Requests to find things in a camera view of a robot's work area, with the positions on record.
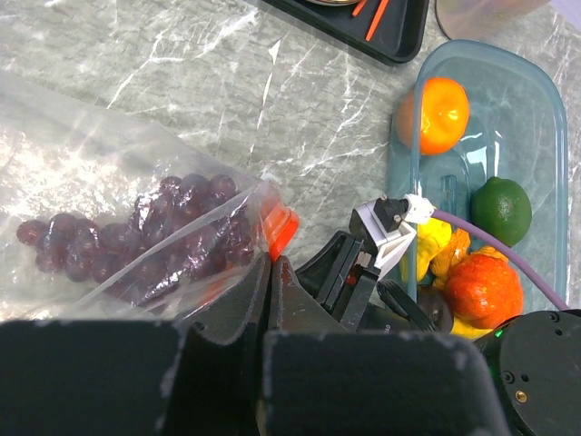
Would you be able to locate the teal transparent plastic container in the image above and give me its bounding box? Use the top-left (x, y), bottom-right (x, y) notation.
top-left (387, 40), bottom-right (568, 300)

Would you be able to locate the golden ginger root toy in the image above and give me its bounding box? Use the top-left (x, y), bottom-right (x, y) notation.
top-left (428, 230), bottom-right (507, 291)

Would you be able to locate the clear zip top bag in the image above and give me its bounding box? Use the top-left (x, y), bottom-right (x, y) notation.
top-left (1, 73), bottom-right (299, 321)

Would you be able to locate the red grape bunch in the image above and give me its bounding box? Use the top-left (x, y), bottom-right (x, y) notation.
top-left (15, 173), bottom-right (258, 306)

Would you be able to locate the yellow lumpy food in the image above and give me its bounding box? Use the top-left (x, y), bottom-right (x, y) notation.
top-left (416, 218), bottom-right (452, 282)

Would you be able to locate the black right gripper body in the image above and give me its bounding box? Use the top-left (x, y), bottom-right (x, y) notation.
top-left (296, 231), bottom-right (454, 333)

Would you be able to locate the yellow banana toy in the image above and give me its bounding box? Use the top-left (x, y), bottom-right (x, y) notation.
top-left (450, 317), bottom-right (492, 341)

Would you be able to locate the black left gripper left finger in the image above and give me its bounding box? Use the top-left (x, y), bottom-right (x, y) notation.
top-left (1, 256), bottom-right (268, 435)

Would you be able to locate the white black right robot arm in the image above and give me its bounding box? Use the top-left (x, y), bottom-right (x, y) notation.
top-left (296, 231), bottom-right (580, 435)

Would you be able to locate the orange fruit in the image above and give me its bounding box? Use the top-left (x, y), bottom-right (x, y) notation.
top-left (394, 77), bottom-right (470, 155)

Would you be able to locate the black serving tray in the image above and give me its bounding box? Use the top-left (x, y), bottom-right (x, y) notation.
top-left (269, 0), bottom-right (429, 64)

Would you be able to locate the beige mug purple inside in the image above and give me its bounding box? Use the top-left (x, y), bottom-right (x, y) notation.
top-left (435, 0), bottom-right (548, 41)

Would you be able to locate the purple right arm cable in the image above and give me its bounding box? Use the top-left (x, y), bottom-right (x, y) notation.
top-left (430, 206), bottom-right (568, 312)

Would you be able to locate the green lime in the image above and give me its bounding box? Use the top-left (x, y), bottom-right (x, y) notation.
top-left (470, 176), bottom-right (532, 247)

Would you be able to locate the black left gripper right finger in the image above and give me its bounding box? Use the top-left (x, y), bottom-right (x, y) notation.
top-left (261, 257), bottom-right (509, 435)

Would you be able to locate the orange pumpkin toy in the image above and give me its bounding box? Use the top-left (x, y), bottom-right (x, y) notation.
top-left (444, 254), bottom-right (524, 330)

